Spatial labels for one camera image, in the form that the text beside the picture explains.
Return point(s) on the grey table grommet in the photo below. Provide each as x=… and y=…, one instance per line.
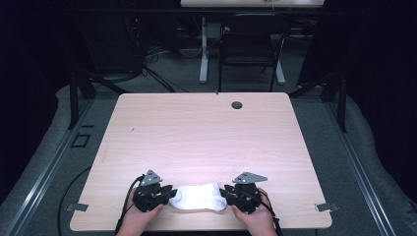
x=236, y=105

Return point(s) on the grey tape piece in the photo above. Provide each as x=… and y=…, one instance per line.
x=77, y=207
x=326, y=207

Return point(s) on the white desk leg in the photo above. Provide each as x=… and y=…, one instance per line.
x=280, y=73
x=204, y=55

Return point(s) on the aluminium floor rail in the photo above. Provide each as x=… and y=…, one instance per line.
x=357, y=170
x=42, y=173

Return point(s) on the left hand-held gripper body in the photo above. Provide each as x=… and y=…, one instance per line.
x=149, y=196

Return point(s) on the person's right hand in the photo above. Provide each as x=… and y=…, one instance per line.
x=257, y=219

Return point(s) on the black folding chair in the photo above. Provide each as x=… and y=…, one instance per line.
x=250, y=46

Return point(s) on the black metal stand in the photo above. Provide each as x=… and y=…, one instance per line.
x=73, y=98
x=342, y=101

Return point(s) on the person's left hand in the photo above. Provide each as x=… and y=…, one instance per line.
x=139, y=219

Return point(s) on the dark curtain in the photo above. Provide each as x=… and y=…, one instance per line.
x=29, y=65
x=380, y=65

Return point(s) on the white desk top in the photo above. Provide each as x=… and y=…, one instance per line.
x=252, y=3

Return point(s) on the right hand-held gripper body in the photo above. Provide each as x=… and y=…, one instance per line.
x=246, y=195

